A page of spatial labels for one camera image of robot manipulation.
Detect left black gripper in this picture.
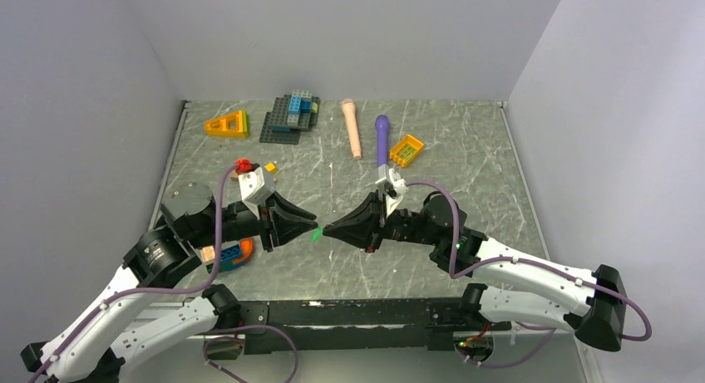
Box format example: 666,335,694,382
190,189,319,251

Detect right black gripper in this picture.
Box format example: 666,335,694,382
323,189,441,253

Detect green key tag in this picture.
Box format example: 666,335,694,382
311,227,323,243

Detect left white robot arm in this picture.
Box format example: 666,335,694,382
21,182,317,382

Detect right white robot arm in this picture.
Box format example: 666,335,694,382
323,191,626,352

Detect orange curved track piece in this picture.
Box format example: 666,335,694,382
200,238,254,273

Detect blue toy brick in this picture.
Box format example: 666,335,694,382
219,244,244,267

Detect yellow grid brick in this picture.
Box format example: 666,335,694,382
389,134,425,168

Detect orange yellow triangular block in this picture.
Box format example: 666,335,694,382
204,110,250,139

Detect black base bar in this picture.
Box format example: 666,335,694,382
235,297,511,355

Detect grey blue brick stack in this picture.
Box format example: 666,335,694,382
259,90,321,145

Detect purple toy microphone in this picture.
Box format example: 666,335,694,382
375,115,390,167

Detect pink toy microphone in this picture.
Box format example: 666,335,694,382
341,98,362,160

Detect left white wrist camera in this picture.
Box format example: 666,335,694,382
234,159,275,219

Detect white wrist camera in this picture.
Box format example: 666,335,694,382
375,164,408,218
234,159,275,219

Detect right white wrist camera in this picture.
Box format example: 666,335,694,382
375,164,408,218

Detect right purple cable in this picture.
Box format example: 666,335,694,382
404,179,653,343

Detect purple cable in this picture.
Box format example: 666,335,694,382
404,179,653,343
27,163,244,383

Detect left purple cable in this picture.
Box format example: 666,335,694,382
27,163,244,383

